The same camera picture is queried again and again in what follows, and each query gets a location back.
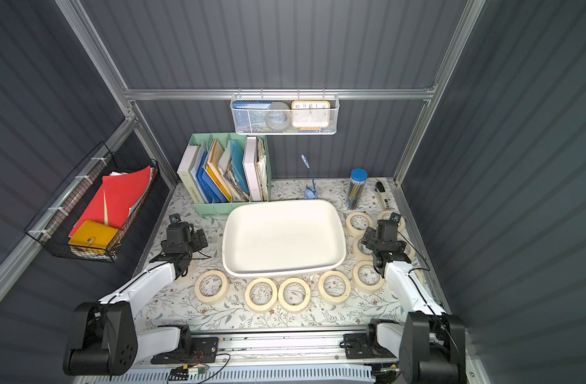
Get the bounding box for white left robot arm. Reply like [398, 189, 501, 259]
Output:
[62, 214, 208, 376]

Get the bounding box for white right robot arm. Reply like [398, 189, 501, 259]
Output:
[361, 213, 467, 383]

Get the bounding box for white plastic storage box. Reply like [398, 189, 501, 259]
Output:
[222, 199, 347, 278]

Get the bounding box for blue box in basket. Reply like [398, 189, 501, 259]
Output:
[231, 101, 272, 134]

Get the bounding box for grey tape roll in basket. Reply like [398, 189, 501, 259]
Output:
[265, 102, 291, 132]

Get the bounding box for blue folders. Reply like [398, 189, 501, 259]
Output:
[193, 146, 228, 203]

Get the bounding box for white book with green spine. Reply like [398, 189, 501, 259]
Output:
[177, 146, 203, 204]

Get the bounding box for clear tube of coloured pencils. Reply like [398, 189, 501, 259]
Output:
[347, 168, 368, 211]

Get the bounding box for red paper folder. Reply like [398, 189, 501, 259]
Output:
[69, 166, 156, 238]

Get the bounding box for green desktop file organizer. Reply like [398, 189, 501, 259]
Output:
[187, 133, 272, 216]

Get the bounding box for white binder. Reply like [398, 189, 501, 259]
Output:
[243, 137, 262, 202]

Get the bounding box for yellow alarm clock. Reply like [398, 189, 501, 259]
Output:
[291, 100, 331, 131]

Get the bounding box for black wire side basket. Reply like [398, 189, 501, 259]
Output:
[25, 142, 159, 262]

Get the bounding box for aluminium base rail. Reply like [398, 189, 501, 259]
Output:
[81, 328, 471, 371]

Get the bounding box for white wire hanging basket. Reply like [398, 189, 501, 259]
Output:
[229, 93, 341, 136]

